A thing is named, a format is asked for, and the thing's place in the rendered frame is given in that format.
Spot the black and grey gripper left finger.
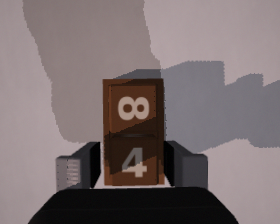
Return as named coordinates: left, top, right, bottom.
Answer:
left=55, top=142, right=101, bottom=193

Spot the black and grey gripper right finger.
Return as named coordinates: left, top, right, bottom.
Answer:
left=163, top=141, right=208, bottom=190

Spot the brown number cube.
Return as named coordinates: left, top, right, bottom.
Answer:
left=109, top=84, right=158, bottom=133
left=109, top=134, right=159, bottom=186

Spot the brown wooden tray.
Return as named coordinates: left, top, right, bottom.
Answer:
left=103, top=79, right=164, bottom=186

